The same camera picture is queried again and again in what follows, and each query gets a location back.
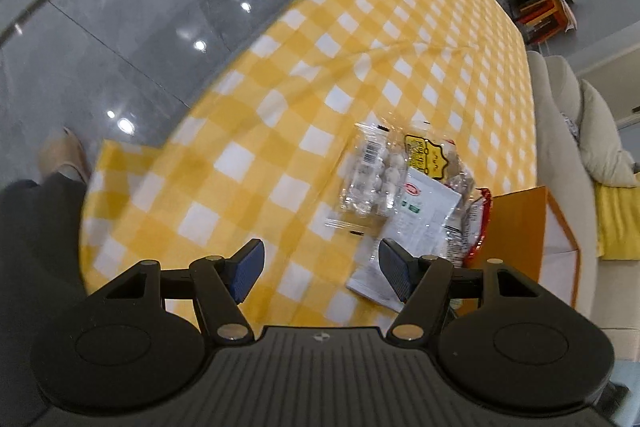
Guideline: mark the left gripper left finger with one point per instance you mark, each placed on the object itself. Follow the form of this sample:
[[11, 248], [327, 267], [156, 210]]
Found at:
[[220, 286]]

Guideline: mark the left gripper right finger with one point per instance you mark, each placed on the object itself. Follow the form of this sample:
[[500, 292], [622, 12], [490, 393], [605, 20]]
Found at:
[[422, 285]]

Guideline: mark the white snack bag green labels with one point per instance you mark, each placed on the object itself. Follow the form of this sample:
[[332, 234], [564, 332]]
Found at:
[[422, 209]]

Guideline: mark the red trimmed snack bag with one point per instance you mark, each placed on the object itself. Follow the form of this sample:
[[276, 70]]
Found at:
[[467, 227]]

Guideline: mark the orange cardboard box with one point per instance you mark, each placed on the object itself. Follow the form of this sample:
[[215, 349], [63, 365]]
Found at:
[[527, 230]]

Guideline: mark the clear pack white round candies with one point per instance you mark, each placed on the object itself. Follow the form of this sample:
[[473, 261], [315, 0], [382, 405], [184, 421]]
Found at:
[[375, 168]]

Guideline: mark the clear bread bag yellow label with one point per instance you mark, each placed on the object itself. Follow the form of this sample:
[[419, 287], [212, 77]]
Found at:
[[434, 154]]

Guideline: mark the beige sofa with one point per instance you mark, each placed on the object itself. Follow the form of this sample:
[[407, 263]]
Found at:
[[608, 291]]

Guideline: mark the person's beige shoe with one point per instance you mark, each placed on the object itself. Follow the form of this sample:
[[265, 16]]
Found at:
[[64, 154]]

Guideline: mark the yellow blanket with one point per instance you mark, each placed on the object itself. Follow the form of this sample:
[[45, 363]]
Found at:
[[618, 222]]

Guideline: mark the beige sofa cushion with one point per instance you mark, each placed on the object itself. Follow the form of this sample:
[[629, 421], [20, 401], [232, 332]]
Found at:
[[602, 151]]

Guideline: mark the yellow white checkered tablecloth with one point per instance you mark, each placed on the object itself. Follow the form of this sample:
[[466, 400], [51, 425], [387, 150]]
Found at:
[[262, 154]]

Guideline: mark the orange chair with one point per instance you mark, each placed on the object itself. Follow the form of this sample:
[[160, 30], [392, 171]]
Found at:
[[544, 19]]

